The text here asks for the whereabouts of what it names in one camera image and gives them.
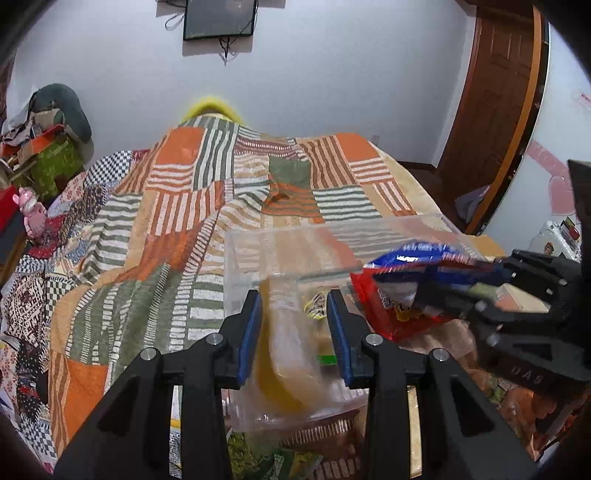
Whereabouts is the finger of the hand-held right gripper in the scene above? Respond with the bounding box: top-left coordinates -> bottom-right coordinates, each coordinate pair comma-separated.
412,276 -> 504,335
431,256 -> 515,289

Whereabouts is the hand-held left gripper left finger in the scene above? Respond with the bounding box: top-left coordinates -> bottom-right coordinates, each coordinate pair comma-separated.
53,289 -> 265,480

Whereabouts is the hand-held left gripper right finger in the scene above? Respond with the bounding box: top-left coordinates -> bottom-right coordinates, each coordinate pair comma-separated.
326,288 -> 539,480

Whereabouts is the clear bag of yellow snacks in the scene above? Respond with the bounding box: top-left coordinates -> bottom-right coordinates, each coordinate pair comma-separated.
229,276 -> 366,435

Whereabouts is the red and blue snack packet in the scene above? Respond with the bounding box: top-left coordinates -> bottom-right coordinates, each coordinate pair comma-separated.
349,240 -> 491,343

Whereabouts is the clear plastic container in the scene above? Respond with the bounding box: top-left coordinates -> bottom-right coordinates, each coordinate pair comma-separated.
224,213 -> 488,437

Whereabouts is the beige cardboard box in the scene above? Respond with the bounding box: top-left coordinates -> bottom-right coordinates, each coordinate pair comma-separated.
496,282 -> 551,315

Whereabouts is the small yellow snack packet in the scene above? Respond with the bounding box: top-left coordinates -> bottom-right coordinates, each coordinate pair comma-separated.
302,292 -> 329,320

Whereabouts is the grey cloth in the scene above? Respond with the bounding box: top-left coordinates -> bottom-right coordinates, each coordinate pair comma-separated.
455,185 -> 493,228

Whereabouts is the white appliance with stickers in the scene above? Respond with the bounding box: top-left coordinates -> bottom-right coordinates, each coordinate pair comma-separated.
529,218 -> 583,263

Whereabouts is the orange snack packet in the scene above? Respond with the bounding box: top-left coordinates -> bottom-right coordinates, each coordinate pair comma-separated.
466,364 -> 561,462

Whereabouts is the brown ridged snack packet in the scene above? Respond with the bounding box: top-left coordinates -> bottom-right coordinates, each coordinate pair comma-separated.
277,408 -> 366,480

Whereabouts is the green leafy print snack packet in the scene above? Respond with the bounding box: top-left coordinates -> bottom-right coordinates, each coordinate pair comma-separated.
225,430 -> 324,480

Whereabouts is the striped patchwork blanket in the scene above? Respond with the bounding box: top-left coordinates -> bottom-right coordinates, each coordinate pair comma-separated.
0,113 -> 509,480

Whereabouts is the brown wooden door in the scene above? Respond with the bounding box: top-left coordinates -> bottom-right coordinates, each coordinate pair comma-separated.
435,0 -> 551,235

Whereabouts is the yellow pillow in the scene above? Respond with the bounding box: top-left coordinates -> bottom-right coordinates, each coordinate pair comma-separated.
181,95 -> 245,126

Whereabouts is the pink plush toy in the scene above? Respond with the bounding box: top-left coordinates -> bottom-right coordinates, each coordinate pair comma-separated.
13,187 -> 49,239

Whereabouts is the green patterned cloth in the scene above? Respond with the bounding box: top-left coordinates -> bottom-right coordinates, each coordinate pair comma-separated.
17,137 -> 88,205

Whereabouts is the red box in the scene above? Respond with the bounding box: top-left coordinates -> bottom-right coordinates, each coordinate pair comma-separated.
0,186 -> 29,232

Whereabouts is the pile of clothes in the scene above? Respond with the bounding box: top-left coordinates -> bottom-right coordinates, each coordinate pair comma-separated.
0,83 -> 94,155

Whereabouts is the pink heart wall sticker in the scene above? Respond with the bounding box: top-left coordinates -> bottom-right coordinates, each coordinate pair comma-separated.
525,140 -> 579,217

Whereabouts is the black hanging cable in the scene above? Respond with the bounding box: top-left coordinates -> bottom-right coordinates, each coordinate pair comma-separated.
216,36 -> 239,64

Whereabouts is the wall-mounted black monitor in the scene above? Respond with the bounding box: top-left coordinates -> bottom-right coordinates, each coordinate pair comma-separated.
182,0 -> 258,42

